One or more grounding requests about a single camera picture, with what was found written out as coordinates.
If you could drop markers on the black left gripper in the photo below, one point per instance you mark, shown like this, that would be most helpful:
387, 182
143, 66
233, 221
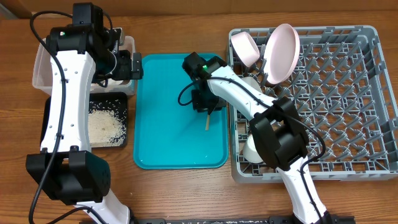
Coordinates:
128, 71

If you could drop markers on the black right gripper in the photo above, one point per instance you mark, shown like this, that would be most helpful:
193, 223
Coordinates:
205, 104

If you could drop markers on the wooden chopstick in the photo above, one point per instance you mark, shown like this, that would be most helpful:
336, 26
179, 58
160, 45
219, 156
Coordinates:
207, 122

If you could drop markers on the grey bowl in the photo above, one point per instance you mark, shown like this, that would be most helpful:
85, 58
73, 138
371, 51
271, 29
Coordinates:
252, 82

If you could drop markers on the rice food waste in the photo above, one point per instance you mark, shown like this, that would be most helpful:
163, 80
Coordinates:
105, 127

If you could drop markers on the pink bowl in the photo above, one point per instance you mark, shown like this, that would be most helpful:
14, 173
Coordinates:
245, 48

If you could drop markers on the white paper cup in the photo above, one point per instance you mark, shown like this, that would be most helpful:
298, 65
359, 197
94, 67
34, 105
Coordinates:
249, 151

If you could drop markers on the large pink plate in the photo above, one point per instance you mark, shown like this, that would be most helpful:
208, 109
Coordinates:
281, 53

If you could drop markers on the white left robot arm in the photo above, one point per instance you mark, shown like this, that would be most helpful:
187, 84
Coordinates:
65, 169

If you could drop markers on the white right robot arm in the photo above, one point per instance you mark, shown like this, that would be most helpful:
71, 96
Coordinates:
277, 136

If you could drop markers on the clear plastic waste bin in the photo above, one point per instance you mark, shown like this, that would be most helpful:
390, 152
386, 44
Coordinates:
42, 78

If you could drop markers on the grey dishwasher rack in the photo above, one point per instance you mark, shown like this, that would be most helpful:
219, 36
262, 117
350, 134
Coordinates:
342, 90

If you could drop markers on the black tray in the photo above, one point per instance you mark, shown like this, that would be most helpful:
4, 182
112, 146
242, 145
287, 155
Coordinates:
118, 102

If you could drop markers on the teal plastic tray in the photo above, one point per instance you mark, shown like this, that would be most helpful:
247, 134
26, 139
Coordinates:
169, 134

